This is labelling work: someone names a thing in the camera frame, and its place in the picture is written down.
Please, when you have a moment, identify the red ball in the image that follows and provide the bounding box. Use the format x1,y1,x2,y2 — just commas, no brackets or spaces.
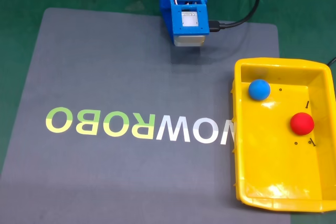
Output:
290,112,315,136

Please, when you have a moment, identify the blue ball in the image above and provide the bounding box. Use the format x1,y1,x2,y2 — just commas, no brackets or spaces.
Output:
248,79,271,101

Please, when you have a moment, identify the yellow plastic bin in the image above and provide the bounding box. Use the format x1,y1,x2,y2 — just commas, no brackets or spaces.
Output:
230,57,336,213

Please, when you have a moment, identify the grey mat with NOWROBO print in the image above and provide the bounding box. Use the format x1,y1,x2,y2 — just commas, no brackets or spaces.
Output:
0,7,291,224

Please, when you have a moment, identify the blue boxed gripper camera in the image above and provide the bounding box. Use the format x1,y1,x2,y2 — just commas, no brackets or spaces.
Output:
170,0,210,48

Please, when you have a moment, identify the black USB cable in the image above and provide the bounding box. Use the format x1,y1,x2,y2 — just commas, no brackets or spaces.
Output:
208,0,261,34

